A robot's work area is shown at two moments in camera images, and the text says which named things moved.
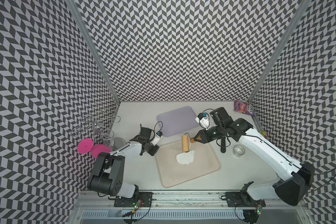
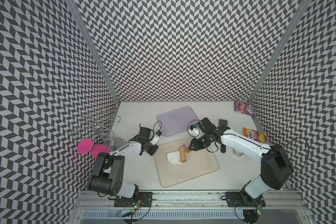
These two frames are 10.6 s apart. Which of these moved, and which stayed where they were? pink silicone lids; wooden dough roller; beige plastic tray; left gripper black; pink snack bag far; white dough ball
Moved: white dough ball; wooden dough roller
Stayed: left gripper black; beige plastic tray; pink silicone lids; pink snack bag far
